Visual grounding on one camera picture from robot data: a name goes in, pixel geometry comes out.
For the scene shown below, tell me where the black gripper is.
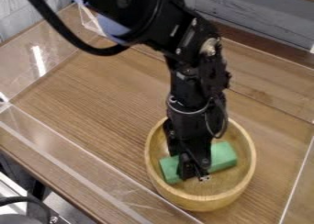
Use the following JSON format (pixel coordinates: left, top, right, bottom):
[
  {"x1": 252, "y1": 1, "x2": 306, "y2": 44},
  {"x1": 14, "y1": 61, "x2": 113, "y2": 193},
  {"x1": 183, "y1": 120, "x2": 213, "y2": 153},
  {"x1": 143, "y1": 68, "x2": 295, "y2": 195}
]
[{"x1": 161, "y1": 89, "x2": 231, "y2": 182}]

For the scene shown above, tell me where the green rectangular block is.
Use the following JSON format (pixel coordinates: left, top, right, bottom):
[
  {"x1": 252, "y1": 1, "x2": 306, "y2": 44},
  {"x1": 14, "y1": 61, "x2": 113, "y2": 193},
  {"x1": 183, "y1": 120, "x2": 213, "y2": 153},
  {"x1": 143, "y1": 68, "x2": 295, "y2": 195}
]
[{"x1": 157, "y1": 141, "x2": 238, "y2": 185}]

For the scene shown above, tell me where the brown wooden bowl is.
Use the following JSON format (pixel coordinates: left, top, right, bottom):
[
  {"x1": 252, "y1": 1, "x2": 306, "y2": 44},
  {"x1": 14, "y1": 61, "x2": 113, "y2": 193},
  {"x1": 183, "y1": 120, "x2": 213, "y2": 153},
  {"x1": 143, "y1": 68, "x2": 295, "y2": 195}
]
[{"x1": 144, "y1": 118, "x2": 256, "y2": 212}]

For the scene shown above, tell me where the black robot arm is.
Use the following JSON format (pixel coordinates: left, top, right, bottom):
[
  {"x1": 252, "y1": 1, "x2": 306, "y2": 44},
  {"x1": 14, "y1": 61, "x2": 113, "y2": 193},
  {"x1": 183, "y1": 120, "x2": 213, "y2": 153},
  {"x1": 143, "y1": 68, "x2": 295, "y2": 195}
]
[{"x1": 26, "y1": 0, "x2": 231, "y2": 180}]

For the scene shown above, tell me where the clear acrylic tray wall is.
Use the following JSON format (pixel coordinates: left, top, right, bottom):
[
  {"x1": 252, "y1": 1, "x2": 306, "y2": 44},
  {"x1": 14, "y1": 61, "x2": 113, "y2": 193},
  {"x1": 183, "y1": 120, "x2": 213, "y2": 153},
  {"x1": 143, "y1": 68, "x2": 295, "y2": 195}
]
[{"x1": 0, "y1": 93, "x2": 203, "y2": 224}]

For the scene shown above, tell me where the black cable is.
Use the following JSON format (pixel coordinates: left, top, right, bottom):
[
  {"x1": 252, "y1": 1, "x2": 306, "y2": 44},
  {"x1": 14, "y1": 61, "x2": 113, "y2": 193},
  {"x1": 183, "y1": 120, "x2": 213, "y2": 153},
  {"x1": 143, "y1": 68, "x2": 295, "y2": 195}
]
[{"x1": 0, "y1": 196, "x2": 52, "y2": 224}]

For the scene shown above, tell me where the clear acrylic corner bracket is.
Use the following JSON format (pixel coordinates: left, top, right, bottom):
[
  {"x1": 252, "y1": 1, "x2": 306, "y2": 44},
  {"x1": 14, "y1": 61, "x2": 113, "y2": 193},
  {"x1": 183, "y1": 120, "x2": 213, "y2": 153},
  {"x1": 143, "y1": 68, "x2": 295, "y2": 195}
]
[{"x1": 79, "y1": 5, "x2": 104, "y2": 36}]

